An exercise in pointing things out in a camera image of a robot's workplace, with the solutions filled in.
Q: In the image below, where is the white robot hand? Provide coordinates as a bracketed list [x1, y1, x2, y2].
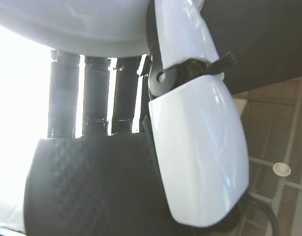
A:
[22, 0, 250, 236]

